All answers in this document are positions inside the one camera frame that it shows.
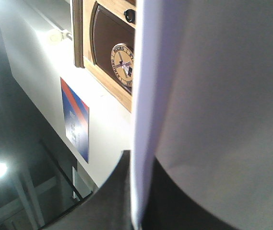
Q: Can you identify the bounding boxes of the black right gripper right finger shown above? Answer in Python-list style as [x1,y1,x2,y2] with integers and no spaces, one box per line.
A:
[142,160,235,230]

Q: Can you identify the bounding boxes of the wooden cabinet with glass door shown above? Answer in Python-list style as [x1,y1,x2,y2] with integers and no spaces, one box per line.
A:
[70,0,136,111]

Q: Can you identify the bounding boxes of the round wall clock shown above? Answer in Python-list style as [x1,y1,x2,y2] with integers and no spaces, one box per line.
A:
[110,43,134,87]

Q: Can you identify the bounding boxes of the white paper sheets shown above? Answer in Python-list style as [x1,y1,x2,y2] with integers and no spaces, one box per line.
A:
[130,0,273,230]

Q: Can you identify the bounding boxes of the blue red poster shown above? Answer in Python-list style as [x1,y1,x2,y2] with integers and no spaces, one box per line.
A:
[60,79,89,162]

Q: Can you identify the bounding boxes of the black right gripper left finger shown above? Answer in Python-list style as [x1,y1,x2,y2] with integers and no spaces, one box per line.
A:
[42,150,133,230]

